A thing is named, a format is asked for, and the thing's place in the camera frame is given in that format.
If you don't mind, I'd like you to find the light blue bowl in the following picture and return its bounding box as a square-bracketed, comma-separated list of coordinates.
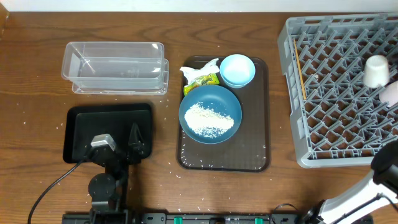
[220, 54, 256, 88]

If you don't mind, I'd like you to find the wooden chopstick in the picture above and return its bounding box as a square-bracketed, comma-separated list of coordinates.
[293, 39, 307, 100]

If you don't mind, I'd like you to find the white paper cup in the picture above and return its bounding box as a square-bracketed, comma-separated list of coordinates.
[363, 55, 389, 88]

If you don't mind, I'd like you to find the pink cup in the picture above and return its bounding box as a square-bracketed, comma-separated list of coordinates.
[379, 81, 398, 108]

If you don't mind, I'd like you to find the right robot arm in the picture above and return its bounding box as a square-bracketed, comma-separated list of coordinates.
[298, 141, 397, 224]

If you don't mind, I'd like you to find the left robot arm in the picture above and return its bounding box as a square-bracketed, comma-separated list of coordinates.
[86, 123, 147, 213]

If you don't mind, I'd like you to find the grey dishwasher rack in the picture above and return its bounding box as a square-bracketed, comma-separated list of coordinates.
[277, 13, 397, 168]

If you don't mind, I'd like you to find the black plastic tray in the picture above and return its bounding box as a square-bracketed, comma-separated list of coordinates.
[63, 103, 153, 164]

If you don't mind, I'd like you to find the white rice pile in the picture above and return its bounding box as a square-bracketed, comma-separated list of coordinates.
[183, 102, 234, 138]

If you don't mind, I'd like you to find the clear plastic bin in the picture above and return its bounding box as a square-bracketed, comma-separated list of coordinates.
[62, 42, 169, 94]

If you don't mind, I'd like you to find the crumpled white tissue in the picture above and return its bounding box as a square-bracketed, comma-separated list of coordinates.
[180, 58, 220, 85]

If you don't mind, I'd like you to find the yellow green snack wrapper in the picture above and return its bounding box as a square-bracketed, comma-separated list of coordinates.
[183, 73, 220, 96]

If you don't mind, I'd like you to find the brown serving tray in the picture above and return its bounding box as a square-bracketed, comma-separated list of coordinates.
[177, 57, 271, 172]

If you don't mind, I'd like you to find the left black cable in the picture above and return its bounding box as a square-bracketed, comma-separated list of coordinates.
[27, 157, 90, 224]

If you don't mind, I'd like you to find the black cable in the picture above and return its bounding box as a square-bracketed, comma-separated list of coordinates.
[27, 157, 90, 224]
[269, 192, 398, 224]

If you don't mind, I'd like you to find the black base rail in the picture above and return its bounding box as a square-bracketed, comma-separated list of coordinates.
[61, 212, 374, 224]

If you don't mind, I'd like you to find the right black cable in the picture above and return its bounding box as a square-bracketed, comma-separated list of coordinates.
[269, 192, 398, 224]

